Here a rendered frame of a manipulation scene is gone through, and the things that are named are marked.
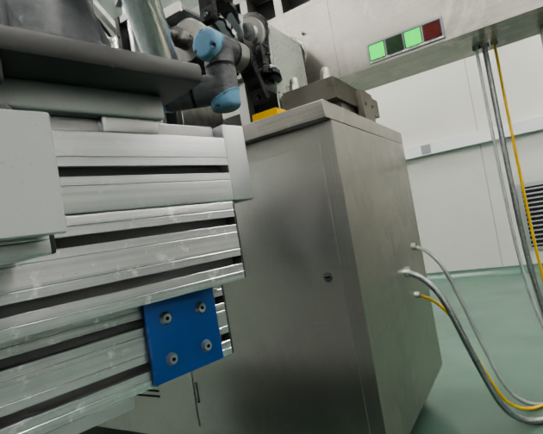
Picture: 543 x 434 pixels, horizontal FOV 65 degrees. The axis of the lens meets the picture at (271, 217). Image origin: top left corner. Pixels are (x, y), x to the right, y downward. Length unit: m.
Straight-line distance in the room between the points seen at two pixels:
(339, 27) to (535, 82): 2.42
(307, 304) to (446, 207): 2.93
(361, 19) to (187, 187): 1.28
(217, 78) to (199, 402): 0.85
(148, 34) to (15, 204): 0.78
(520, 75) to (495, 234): 1.23
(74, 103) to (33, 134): 0.16
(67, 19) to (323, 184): 0.64
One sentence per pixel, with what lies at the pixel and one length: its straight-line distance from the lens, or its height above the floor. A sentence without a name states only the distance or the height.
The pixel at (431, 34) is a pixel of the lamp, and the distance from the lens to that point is 1.55.
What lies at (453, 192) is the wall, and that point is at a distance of 3.82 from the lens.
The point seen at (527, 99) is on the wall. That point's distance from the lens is 3.85.
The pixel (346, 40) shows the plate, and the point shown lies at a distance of 1.65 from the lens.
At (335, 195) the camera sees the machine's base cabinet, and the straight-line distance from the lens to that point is 0.94.
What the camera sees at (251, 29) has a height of 1.26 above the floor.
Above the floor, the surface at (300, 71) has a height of 1.16.
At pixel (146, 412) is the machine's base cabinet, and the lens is 1.45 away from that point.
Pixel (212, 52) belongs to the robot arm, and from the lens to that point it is 1.08.
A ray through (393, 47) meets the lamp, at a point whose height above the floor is 1.18.
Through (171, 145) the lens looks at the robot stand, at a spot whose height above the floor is 0.75.
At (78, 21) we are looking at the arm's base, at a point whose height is 0.86.
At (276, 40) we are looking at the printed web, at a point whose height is 1.23.
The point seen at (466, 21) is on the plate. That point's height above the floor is 1.17.
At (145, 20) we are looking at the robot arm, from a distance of 1.00.
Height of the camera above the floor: 0.64
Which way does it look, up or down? 2 degrees up
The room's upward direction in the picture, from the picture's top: 10 degrees counter-clockwise
